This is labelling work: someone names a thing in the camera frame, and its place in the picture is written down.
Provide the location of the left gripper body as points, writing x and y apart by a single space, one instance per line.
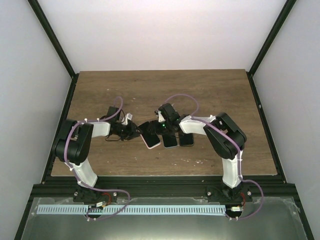
126 133

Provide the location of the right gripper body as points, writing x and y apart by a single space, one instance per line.
162 130

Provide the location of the pink phone case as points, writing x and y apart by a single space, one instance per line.
152 147

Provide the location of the blue-edged dark phone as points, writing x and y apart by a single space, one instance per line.
169 141
150 140

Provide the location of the silver phone black screen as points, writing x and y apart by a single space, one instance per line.
186 140

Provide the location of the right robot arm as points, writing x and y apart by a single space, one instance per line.
225 136

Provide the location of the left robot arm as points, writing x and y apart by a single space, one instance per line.
73 142

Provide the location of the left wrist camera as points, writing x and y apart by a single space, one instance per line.
128 117

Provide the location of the black aluminium frame rail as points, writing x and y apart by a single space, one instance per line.
160 186

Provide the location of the white slotted cable duct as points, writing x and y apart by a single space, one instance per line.
68 209

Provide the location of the left black frame post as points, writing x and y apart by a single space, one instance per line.
39 13

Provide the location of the black frame post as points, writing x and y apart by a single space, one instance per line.
280 20
39 13

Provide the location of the right black frame post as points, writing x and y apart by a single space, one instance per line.
280 20

